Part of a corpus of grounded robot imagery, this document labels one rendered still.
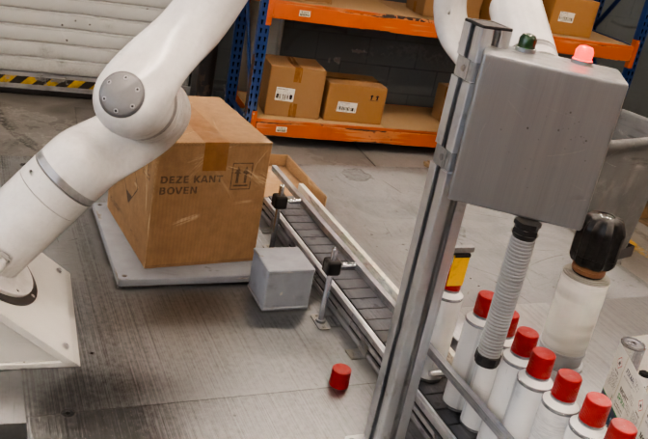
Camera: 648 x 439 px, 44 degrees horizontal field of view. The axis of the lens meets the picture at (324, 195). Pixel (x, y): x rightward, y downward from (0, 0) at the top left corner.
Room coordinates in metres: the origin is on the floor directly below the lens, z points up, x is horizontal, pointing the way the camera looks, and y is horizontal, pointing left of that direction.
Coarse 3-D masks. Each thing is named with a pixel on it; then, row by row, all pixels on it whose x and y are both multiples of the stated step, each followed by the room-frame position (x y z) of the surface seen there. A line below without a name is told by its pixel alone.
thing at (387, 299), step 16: (304, 208) 1.64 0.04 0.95; (320, 224) 1.55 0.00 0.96; (336, 240) 1.48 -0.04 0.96; (352, 256) 1.42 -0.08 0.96; (368, 272) 1.36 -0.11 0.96; (384, 288) 1.31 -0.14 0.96; (432, 352) 1.12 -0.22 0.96; (448, 368) 1.08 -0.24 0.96; (464, 384) 1.05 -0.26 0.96; (480, 400) 1.01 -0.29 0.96; (480, 416) 0.99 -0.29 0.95; (496, 432) 0.96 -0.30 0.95
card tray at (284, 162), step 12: (276, 156) 2.19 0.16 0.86; (288, 156) 2.19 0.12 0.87; (288, 168) 2.18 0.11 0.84; (300, 168) 2.11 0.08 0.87; (276, 180) 2.07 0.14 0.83; (300, 180) 2.09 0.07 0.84; (264, 192) 1.97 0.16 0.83; (276, 192) 1.99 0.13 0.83; (288, 192) 2.00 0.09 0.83; (312, 192) 2.01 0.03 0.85; (324, 204) 1.94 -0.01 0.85
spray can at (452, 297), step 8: (448, 272) 1.17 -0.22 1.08; (448, 288) 1.17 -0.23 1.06; (456, 288) 1.17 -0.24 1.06; (448, 296) 1.16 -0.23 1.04; (456, 296) 1.17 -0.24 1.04; (448, 304) 1.16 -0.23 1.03; (456, 304) 1.16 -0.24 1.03; (440, 312) 1.16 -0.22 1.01; (448, 312) 1.16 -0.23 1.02; (456, 312) 1.17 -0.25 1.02; (440, 320) 1.16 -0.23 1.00; (448, 320) 1.16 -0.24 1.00; (456, 320) 1.17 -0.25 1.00; (440, 328) 1.16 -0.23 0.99; (448, 328) 1.16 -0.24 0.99; (432, 336) 1.16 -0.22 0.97; (440, 336) 1.16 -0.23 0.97; (448, 336) 1.16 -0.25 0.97; (440, 344) 1.16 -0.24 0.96; (448, 344) 1.17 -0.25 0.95; (440, 352) 1.16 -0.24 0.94; (424, 368) 1.16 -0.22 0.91; (432, 368) 1.16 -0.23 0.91; (424, 376) 1.16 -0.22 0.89; (440, 376) 1.17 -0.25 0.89
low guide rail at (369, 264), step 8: (304, 184) 1.87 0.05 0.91; (304, 192) 1.84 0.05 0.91; (312, 200) 1.79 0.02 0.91; (320, 208) 1.74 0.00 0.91; (328, 216) 1.70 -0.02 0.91; (328, 224) 1.70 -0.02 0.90; (336, 224) 1.67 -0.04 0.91; (336, 232) 1.66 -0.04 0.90; (344, 232) 1.63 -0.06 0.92; (344, 240) 1.61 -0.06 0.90; (352, 240) 1.59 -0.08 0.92; (352, 248) 1.58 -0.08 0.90; (360, 248) 1.56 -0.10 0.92; (360, 256) 1.54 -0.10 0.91; (368, 264) 1.50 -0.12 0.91; (376, 272) 1.47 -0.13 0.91; (384, 280) 1.44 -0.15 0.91; (392, 288) 1.41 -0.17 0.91; (392, 296) 1.40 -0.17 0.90; (448, 352) 1.21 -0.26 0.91; (448, 360) 1.21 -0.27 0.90
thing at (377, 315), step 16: (288, 208) 1.78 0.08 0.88; (304, 224) 1.71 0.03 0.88; (304, 240) 1.62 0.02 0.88; (320, 240) 1.64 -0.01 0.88; (320, 256) 1.56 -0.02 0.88; (352, 272) 1.51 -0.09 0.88; (352, 288) 1.44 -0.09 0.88; (368, 288) 1.45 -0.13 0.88; (352, 304) 1.38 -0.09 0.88; (368, 304) 1.39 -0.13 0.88; (384, 304) 1.40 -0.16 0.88; (368, 320) 1.33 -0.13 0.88; (384, 320) 1.34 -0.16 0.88; (384, 336) 1.28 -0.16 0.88; (432, 384) 1.16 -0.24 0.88; (432, 400) 1.11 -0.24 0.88; (448, 416) 1.08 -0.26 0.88; (464, 432) 1.04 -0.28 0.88
